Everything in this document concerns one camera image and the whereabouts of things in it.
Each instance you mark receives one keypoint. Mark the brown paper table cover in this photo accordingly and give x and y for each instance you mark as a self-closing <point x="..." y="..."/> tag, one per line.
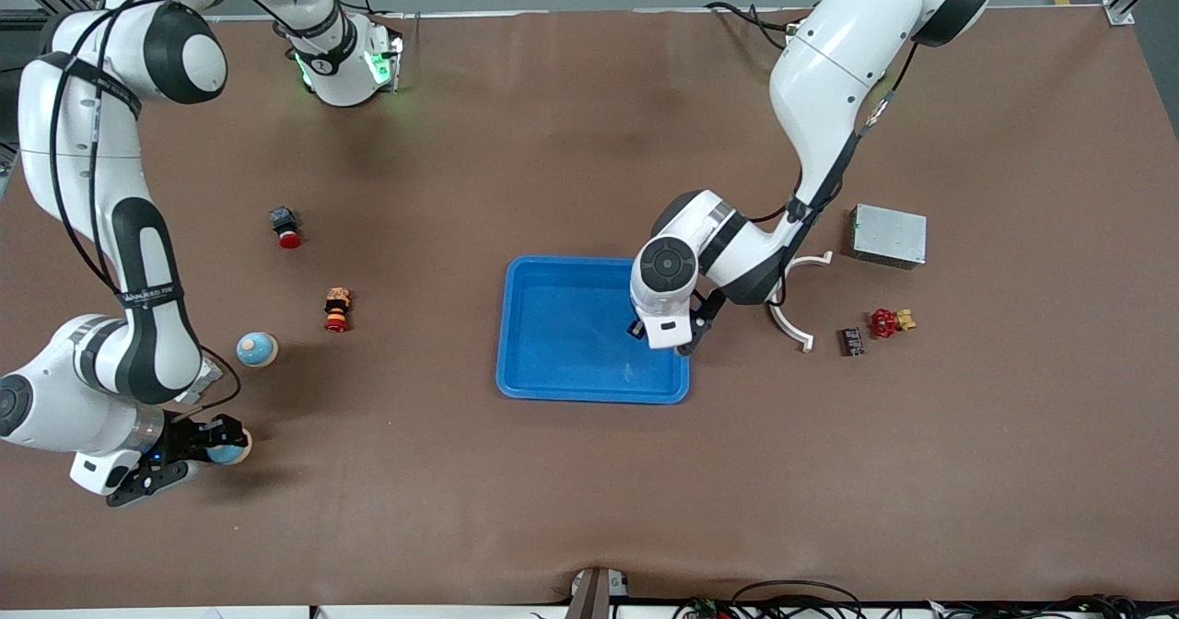
<point x="589" y="490"/>

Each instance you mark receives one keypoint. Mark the red yellow black push button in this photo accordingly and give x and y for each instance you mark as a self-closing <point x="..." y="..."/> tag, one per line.
<point x="337" y="311"/>

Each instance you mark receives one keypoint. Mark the red button with black base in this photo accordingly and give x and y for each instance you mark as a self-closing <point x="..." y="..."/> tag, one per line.
<point x="287" y="228"/>

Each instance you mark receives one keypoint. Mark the blue plastic tray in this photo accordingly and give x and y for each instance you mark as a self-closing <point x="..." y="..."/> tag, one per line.
<point x="571" y="343"/>

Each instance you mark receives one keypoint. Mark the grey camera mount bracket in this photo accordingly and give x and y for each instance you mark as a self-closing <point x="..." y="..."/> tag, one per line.
<point x="594" y="593"/>

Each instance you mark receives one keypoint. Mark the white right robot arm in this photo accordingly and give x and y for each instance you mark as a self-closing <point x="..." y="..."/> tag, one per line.
<point x="147" y="352"/>

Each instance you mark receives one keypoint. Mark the grey metal power supply box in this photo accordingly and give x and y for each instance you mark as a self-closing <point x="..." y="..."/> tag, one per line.
<point x="889" y="236"/>

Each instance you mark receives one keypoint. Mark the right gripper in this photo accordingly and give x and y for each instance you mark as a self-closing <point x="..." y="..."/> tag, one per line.
<point x="190" y="437"/>

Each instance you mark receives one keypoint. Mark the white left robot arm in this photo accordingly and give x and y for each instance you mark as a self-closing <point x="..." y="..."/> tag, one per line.
<point x="829" y="75"/>

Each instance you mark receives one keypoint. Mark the white curved plastic clamp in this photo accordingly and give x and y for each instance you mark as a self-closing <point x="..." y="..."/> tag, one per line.
<point x="799" y="333"/>

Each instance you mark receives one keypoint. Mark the light blue call bell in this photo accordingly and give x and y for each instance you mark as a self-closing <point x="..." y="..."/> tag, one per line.
<point x="256" y="350"/>
<point x="230" y="455"/>

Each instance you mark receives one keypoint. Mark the red valve with brass fitting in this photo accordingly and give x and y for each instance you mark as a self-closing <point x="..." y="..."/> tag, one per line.
<point x="886" y="323"/>

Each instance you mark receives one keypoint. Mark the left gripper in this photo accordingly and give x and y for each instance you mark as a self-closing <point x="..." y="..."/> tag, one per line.
<point x="633" y="329"/>

